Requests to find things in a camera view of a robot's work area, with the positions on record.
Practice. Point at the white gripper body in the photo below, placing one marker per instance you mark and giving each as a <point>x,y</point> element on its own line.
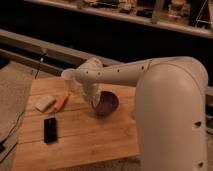
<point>91,93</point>

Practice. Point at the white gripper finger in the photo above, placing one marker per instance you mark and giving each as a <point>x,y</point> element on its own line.
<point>94,105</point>

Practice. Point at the dark purple ceramic bowl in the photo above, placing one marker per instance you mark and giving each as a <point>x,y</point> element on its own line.
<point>108,103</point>

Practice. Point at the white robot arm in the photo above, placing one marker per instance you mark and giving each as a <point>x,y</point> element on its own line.
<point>169,108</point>

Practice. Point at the white paper cup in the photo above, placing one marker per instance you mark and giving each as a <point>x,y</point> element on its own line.
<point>68,75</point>

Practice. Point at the orange carrot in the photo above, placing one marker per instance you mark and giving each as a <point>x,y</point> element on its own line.
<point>61,101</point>

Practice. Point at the wooden board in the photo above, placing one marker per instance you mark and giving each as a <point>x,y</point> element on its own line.
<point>83,137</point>

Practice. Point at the black phone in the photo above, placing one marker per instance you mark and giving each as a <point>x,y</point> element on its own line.
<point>50,130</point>

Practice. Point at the beige sponge block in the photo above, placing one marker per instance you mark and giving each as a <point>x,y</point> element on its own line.
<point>44,103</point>

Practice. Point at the grey carpet mat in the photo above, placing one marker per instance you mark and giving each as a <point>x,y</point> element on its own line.
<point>15,82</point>

